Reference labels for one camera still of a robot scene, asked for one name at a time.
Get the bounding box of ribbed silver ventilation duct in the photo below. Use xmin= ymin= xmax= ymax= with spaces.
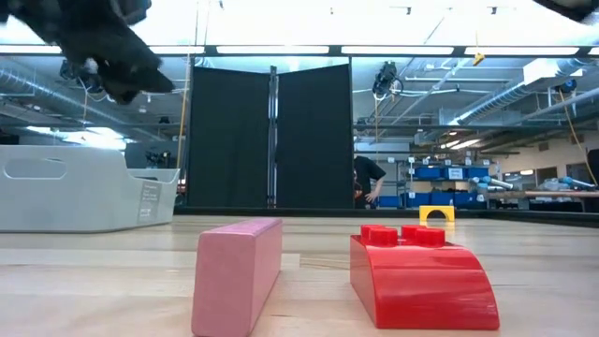
xmin=0 ymin=60 xmax=155 ymax=141

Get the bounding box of yellow hanging strap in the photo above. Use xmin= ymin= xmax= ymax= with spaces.
xmin=176 ymin=51 xmax=193 ymax=169

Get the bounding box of black folding partition screen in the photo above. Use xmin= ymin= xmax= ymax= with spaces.
xmin=185 ymin=64 xmax=356 ymax=210

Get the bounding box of yellow arch block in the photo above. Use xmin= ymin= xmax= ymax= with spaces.
xmin=418 ymin=204 xmax=456 ymax=225

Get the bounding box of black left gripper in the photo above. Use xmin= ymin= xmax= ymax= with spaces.
xmin=58 ymin=25 xmax=176 ymax=105

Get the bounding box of shelf with blue bins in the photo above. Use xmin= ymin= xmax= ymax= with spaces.
xmin=373 ymin=158 xmax=492 ymax=210

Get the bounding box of background wooden table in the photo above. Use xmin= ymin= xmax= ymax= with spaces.
xmin=486 ymin=189 xmax=599 ymax=214

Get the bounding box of grey plastic bin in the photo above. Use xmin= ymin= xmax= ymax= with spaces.
xmin=0 ymin=144 xmax=182 ymax=234

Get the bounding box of person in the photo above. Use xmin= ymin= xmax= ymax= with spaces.
xmin=354 ymin=155 xmax=387 ymax=210

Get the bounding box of long pink wooden block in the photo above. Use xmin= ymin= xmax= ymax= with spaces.
xmin=190 ymin=216 xmax=284 ymax=337

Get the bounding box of yellow hanging cable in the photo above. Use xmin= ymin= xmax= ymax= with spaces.
xmin=558 ymin=88 xmax=599 ymax=186

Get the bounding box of red studded curved brick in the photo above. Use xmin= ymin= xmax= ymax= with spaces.
xmin=349 ymin=224 xmax=501 ymax=331

